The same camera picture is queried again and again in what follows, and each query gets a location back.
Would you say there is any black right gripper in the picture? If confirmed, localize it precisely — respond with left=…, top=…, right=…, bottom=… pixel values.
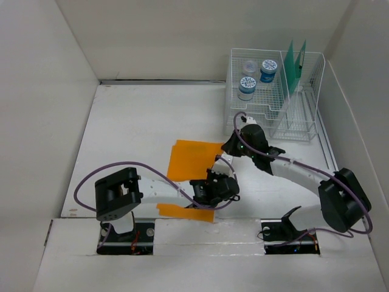
left=221, top=129, right=256, bottom=159

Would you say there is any orange file folder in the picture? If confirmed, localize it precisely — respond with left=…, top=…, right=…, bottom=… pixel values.
left=156, top=140, right=222, bottom=223

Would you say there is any blue pin jar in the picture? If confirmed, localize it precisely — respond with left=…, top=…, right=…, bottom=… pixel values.
left=260, top=59, right=278, bottom=83
left=238, top=76, right=256, bottom=101

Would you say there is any clear paper clip jar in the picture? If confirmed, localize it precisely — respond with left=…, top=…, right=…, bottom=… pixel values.
left=242, top=60, right=258, bottom=77

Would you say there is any green clip file folder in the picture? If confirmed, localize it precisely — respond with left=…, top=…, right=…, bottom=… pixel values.
left=284, top=41, right=306, bottom=95

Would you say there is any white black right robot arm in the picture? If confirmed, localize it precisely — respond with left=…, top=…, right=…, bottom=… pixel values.
left=221, top=123, right=373, bottom=240

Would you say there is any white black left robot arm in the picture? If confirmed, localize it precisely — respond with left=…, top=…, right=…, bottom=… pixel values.
left=95, top=167, right=240, bottom=242

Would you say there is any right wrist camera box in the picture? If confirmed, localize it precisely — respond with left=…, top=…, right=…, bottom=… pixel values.
left=241, top=115, right=258, bottom=125

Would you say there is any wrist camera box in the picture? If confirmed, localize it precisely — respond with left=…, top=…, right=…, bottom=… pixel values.
left=212, top=153, right=235, bottom=175
left=241, top=115, right=258, bottom=125

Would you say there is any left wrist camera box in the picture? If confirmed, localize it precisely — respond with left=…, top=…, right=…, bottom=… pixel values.
left=212, top=153, right=235, bottom=175

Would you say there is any white wire desk organizer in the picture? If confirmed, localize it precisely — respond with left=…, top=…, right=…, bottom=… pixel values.
left=223, top=48, right=326, bottom=141

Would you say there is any front mounting rail with wires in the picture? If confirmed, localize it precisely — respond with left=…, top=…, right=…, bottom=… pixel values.
left=97, top=219, right=320, bottom=257

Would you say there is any metal rail at back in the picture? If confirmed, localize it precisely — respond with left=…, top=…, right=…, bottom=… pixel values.
left=100, top=79, right=225, bottom=86

